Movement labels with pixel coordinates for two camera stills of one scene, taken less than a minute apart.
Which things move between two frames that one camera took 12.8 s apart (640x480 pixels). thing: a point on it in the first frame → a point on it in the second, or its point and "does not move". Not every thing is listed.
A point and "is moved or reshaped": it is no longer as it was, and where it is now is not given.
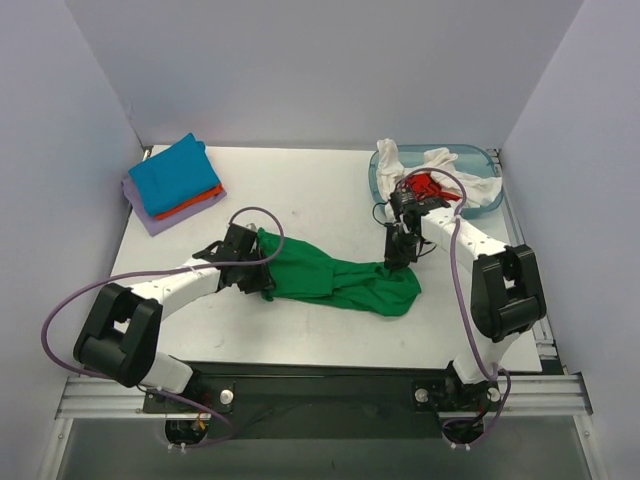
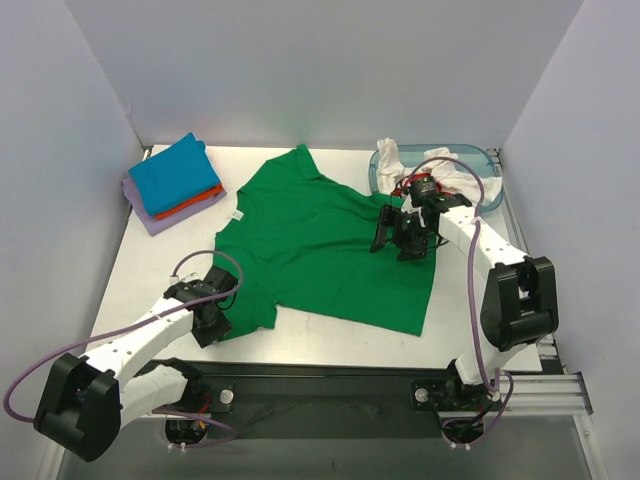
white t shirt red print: x=437 y=178 does not move
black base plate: x=338 y=401 does not move
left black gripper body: x=256 y=273 → x=211 y=326
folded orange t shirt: x=213 y=192 does not move
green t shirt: x=305 y=272 is moved or reshaped
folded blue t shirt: x=174 y=175 does not move
